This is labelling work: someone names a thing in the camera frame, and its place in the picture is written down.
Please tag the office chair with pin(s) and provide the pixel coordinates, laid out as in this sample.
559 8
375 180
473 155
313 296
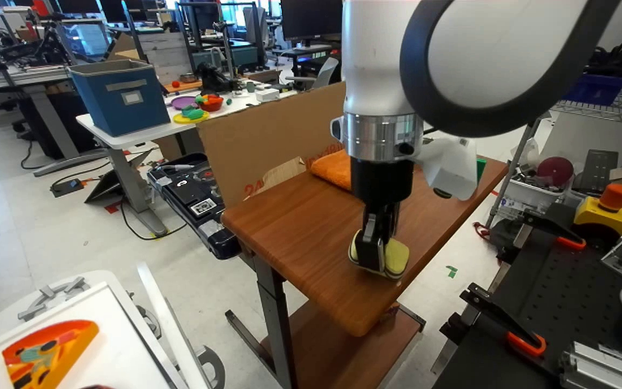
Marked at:
322 73

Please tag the blue plastic bin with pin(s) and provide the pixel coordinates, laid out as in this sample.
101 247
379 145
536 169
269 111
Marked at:
600 89

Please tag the yellow toy plate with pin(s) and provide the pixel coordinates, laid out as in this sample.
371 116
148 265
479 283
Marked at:
181 119

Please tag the blue fabric storage bin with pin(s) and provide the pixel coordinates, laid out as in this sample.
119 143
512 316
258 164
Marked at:
119 100

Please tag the grey desk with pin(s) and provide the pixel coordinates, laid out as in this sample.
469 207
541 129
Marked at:
41 102

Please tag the black perforated plate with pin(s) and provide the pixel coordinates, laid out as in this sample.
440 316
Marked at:
598 172

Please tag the green block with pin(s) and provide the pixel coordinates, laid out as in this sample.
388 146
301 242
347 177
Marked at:
481 168

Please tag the orange cloth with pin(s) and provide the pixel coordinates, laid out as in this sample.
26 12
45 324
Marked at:
333 168

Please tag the white cart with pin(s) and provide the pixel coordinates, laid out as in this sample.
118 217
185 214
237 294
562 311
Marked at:
106 346

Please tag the black machine on table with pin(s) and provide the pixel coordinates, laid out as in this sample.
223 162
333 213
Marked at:
215 78

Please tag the cardboard sheet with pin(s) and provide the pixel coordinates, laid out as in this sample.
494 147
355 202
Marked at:
268 138

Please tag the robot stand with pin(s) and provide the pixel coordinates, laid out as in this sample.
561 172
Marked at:
554 302

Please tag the white small box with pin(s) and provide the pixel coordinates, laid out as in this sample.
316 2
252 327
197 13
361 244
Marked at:
267 95

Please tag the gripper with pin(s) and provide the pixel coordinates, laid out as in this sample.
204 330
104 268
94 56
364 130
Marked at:
382 181

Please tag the black floor power box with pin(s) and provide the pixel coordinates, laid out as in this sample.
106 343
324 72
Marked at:
67 187

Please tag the aluminium profile bar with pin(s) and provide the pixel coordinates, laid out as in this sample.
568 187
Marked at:
605 370

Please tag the orange patterned wedge toy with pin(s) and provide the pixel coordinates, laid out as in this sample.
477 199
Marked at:
46 351

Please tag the yellow sponge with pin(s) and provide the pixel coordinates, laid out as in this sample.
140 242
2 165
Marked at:
397 258

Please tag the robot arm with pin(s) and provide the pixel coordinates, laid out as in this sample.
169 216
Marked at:
381 59

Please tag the black hard case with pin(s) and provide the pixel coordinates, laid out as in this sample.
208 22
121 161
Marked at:
195 197

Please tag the white table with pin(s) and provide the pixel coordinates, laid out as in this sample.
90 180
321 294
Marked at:
127 162

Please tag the green toy vegetable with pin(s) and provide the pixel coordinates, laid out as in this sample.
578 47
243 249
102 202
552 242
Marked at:
193 113

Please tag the purple toy plate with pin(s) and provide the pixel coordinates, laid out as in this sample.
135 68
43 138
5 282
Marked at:
182 102

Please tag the monitor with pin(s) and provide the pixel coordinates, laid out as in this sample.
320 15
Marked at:
311 19

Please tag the yellow emergency stop button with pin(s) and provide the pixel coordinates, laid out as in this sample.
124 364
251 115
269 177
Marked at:
605 213

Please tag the white plastic bin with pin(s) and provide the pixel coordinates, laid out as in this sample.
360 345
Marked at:
532 197

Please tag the red toy bowl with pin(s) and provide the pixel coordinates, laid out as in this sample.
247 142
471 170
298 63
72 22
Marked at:
211 104

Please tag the maroon disc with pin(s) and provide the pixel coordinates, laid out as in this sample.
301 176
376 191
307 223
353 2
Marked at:
555 170

